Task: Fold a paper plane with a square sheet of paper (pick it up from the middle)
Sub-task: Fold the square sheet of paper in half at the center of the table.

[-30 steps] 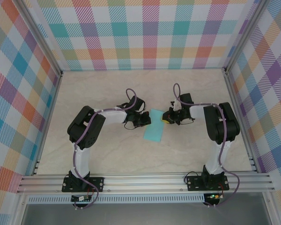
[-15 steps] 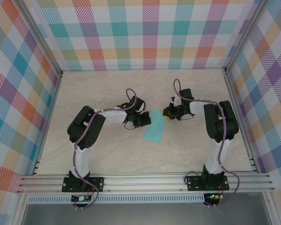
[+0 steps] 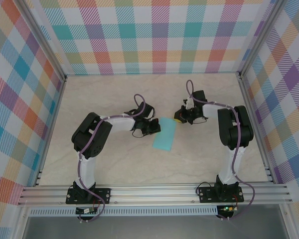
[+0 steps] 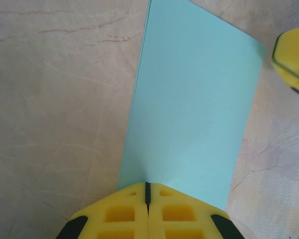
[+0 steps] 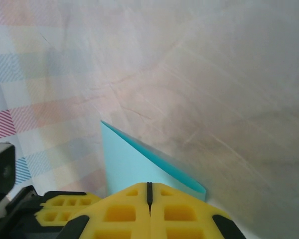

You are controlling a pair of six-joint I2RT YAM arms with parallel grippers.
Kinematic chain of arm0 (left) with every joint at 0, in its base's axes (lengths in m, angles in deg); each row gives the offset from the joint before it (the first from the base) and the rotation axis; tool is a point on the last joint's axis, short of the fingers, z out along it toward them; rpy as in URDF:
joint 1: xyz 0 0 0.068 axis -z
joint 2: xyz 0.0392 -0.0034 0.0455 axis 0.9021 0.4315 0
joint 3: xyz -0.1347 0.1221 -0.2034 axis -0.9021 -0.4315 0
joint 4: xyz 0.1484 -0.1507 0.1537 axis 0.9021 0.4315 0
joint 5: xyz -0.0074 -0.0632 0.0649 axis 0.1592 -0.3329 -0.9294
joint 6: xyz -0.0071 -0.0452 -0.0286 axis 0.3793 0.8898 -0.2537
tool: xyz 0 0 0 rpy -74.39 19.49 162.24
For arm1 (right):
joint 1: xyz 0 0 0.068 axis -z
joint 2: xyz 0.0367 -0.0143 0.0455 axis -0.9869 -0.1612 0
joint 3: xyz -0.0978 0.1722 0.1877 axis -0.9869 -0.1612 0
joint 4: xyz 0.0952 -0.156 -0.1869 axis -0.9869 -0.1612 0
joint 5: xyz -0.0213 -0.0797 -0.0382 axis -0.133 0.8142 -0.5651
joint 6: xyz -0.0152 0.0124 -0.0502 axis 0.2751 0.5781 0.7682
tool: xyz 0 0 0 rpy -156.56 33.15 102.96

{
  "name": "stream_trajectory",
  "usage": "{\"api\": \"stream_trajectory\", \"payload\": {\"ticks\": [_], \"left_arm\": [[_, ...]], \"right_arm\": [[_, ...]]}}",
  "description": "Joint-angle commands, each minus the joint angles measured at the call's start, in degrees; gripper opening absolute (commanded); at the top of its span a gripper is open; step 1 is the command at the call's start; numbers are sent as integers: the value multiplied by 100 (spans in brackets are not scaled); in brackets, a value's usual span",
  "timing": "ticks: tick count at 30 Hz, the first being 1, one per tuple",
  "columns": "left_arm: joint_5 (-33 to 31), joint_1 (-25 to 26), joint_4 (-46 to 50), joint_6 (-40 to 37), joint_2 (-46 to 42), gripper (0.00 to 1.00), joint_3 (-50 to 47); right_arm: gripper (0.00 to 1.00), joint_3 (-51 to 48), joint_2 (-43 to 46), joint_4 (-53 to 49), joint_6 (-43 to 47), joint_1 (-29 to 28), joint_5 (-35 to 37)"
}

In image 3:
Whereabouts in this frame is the teal paper sheet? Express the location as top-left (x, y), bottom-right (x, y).
top-left (151, 117), bottom-right (178, 152)

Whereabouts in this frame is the grey metal panel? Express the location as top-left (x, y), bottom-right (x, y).
top-left (22, 215), bottom-right (290, 239)

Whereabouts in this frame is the right circuit board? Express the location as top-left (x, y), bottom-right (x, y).
top-left (219, 205), bottom-right (237, 213)

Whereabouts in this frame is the circuit board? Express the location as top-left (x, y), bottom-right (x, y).
top-left (219, 205), bottom-right (237, 213)
top-left (75, 207), bottom-right (98, 215)

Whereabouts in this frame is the left circuit board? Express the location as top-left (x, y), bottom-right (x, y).
top-left (75, 207), bottom-right (98, 215)

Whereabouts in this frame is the thin black right gripper cable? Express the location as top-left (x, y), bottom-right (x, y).
top-left (189, 117), bottom-right (207, 125)

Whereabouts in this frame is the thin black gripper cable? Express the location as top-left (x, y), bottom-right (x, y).
top-left (189, 117), bottom-right (207, 125)
top-left (132, 129), bottom-right (150, 139)

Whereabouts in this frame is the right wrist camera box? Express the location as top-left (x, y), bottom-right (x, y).
top-left (183, 98), bottom-right (195, 110)

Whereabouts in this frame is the thin black left gripper cable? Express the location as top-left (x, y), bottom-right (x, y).
top-left (132, 129), bottom-right (150, 139)

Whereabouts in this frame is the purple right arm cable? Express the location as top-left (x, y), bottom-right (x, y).
top-left (185, 79), bottom-right (255, 221)

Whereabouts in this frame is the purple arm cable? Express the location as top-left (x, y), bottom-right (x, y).
top-left (185, 79), bottom-right (255, 221)
top-left (77, 94), bottom-right (155, 223)

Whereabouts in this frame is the aluminium front rail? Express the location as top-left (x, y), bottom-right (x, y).
top-left (17, 183), bottom-right (294, 206)

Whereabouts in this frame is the aluminium side rail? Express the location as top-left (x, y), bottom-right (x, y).
top-left (33, 77), bottom-right (68, 187)
top-left (238, 74), bottom-right (277, 185)

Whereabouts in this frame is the thin black base wire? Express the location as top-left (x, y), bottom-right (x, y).
top-left (196, 181), bottom-right (216, 195)

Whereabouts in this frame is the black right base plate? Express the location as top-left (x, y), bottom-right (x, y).
top-left (197, 186), bottom-right (245, 204)

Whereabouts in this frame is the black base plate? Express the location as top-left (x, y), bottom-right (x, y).
top-left (65, 188), bottom-right (112, 205)
top-left (197, 186), bottom-right (245, 204)

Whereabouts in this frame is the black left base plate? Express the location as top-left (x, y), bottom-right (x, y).
top-left (65, 188), bottom-right (112, 205)

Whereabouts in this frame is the perforated white cable tray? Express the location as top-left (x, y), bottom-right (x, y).
top-left (27, 205), bottom-right (240, 217)

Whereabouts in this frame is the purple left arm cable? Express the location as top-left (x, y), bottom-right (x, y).
top-left (77, 94), bottom-right (155, 223)

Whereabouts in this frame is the aluminium frame post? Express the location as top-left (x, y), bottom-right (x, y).
top-left (16, 0), bottom-right (68, 83)
top-left (238, 0), bottom-right (284, 80)

